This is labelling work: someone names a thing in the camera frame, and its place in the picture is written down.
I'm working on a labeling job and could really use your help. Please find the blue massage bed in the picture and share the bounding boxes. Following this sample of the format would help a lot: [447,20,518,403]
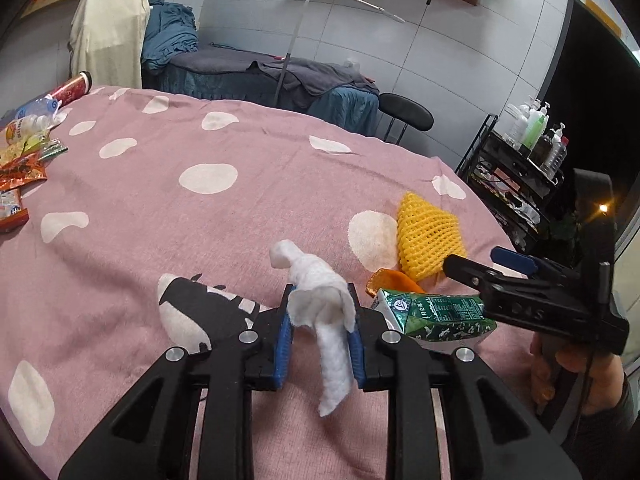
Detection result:
[142,42,381,137]

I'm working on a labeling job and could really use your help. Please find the black round stool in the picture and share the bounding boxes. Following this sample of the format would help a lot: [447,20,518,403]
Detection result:
[378,92,435,147]

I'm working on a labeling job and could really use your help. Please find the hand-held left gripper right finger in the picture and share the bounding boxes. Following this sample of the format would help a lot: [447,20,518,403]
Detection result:
[345,282,583,480]

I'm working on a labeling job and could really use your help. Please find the grey blanket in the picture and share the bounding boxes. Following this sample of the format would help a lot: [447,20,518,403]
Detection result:
[170,50,374,99]

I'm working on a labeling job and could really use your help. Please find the pile of blue bedding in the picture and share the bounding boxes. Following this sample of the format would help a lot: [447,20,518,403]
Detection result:
[141,0,199,72]

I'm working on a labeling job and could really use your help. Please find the dark pump bottle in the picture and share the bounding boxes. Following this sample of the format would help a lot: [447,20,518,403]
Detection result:
[531,127,555,167]

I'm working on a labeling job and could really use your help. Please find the black metal trolley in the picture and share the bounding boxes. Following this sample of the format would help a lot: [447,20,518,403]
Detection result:
[455,114,567,257]

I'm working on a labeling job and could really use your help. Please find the white cotton wipe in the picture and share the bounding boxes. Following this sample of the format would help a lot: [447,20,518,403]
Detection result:
[270,240,358,417]

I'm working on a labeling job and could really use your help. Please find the orange peel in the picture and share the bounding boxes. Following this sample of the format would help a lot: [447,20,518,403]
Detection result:
[366,268,426,296]

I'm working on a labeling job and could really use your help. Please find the orange snack packet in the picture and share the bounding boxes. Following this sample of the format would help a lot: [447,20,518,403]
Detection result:
[0,154,49,192]

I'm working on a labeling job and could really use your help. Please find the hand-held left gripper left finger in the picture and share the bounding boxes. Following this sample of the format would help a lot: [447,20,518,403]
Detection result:
[57,282,296,480]

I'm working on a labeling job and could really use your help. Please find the pink spotted blanket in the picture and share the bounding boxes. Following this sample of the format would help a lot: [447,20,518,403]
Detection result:
[0,85,546,480]

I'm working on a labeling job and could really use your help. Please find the person's right hand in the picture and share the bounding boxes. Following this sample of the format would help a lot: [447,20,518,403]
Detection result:
[530,332,626,416]

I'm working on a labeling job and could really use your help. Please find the cream towel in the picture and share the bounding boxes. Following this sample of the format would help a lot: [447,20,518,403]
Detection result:
[67,0,151,90]

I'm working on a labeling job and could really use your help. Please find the green milk carton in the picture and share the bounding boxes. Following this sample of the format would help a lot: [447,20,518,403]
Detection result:
[369,287,498,349]

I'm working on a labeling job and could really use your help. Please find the white pump bottle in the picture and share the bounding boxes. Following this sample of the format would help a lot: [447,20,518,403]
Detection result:
[505,102,532,149]

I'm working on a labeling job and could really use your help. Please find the yellow green snack packet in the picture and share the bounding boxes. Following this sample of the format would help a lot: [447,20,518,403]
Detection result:
[0,135,69,167]

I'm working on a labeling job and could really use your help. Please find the yellow foam fruit net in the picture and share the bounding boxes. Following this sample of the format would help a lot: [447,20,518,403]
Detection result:
[396,192,468,281]

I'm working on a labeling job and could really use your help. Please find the green pump bottle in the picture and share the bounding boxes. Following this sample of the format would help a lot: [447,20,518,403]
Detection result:
[520,104,549,154]

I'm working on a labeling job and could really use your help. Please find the blue label plastic bottle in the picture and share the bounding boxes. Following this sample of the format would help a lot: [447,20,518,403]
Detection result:
[12,99,63,123]

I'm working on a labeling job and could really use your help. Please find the yellow label plastic bottle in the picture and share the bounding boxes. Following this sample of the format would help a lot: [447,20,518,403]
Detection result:
[0,115,53,149]

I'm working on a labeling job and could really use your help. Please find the red cylindrical cup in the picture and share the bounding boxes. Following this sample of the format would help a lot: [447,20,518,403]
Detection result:
[44,71,93,109]

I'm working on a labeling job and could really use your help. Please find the person's right forearm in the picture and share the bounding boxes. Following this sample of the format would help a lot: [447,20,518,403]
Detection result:
[560,370,640,480]

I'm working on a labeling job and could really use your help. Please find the red white snack packet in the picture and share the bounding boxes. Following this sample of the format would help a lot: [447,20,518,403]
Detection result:
[0,189,30,234]

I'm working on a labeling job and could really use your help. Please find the white curved pole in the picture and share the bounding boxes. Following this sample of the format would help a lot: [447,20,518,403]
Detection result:
[274,0,406,108]

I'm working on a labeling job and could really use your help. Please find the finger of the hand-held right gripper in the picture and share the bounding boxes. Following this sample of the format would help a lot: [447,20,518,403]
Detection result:
[442,254,507,306]
[490,246,581,282]

